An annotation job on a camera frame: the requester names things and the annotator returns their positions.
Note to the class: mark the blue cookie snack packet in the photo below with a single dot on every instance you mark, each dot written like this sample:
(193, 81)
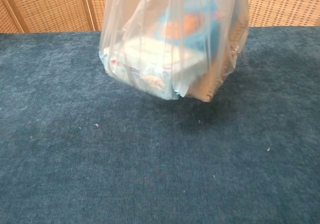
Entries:
(195, 27)

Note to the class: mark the woven bamboo folding screen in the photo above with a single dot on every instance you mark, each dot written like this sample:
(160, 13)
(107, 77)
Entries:
(50, 7)

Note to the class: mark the blue white snack package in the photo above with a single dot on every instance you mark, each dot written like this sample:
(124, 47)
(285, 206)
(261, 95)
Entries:
(155, 52)

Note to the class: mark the blue carpet table mat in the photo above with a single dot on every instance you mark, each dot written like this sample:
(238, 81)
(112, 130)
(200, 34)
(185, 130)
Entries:
(100, 159)

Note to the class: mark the brown biscuit packet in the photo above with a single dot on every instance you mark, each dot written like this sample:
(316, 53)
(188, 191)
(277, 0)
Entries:
(215, 67)

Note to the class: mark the clear plastic carrier bag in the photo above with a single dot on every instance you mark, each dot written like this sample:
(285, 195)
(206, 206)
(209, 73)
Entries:
(120, 22)

